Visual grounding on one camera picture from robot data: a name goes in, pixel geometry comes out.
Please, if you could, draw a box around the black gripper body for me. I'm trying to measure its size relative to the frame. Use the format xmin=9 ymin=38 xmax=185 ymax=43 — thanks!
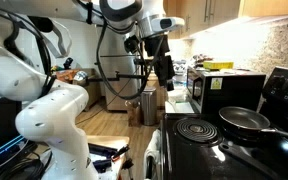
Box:
xmin=144 ymin=35 xmax=175 ymax=91

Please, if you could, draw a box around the black frying pan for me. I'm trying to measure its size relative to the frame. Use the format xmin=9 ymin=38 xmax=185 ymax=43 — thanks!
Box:
xmin=219 ymin=106 xmax=288 ymax=137

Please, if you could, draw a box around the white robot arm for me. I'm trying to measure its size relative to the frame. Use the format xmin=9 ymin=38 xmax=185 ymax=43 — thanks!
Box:
xmin=0 ymin=0 xmax=184 ymax=180

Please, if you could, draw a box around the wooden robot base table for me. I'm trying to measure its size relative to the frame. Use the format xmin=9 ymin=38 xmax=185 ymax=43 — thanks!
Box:
xmin=87 ymin=136 xmax=129 ymax=180

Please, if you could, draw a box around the stainless refrigerator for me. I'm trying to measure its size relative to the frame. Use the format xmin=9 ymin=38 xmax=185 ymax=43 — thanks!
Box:
xmin=98 ymin=29 xmax=142 ymax=112

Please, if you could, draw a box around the steel trash can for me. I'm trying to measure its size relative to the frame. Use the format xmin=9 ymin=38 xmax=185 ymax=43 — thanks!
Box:
xmin=141 ymin=86 xmax=157 ymax=126

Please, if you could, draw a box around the yellow box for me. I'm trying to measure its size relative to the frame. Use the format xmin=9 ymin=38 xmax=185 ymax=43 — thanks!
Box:
xmin=203 ymin=61 xmax=234 ymax=70

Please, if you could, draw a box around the black microwave oven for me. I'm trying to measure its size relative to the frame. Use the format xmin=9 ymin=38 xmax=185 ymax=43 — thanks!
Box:
xmin=186 ymin=67 xmax=266 ymax=114

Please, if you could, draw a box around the coil burner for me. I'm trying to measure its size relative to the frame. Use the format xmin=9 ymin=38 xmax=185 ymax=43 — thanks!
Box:
xmin=175 ymin=118 xmax=219 ymax=144

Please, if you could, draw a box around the white dish towel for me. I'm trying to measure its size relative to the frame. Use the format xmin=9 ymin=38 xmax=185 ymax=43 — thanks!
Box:
xmin=143 ymin=129 xmax=161 ymax=180

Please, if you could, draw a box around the black electric stove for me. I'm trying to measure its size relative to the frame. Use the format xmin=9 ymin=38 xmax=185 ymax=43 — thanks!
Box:
xmin=161 ymin=67 xmax=288 ymax=180

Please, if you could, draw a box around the black orange clamp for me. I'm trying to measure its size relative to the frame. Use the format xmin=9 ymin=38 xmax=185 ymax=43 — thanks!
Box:
xmin=111 ymin=144 xmax=130 ymax=162

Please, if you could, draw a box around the black monitor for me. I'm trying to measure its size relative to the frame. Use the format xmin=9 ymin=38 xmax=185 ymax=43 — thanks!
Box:
xmin=0 ymin=97 xmax=24 ymax=174

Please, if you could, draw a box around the black camera stand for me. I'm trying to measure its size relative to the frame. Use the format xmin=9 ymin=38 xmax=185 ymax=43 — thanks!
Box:
xmin=85 ymin=56 xmax=148 ymax=84

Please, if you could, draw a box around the black cable bundle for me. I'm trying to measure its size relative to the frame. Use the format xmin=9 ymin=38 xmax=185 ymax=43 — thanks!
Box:
xmin=0 ymin=141 xmax=53 ymax=180

